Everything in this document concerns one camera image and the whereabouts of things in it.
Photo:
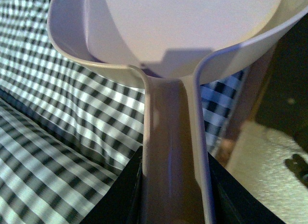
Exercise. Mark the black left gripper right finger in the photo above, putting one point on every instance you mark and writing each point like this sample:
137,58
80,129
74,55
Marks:
233,203

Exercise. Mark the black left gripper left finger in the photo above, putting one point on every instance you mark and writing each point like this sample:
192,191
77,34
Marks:
121,203

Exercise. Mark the white plastic dustpan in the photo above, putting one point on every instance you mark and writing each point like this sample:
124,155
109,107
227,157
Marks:
170,48

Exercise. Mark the black white checkered bedsheet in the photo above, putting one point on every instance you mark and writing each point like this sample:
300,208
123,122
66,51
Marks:
66,133

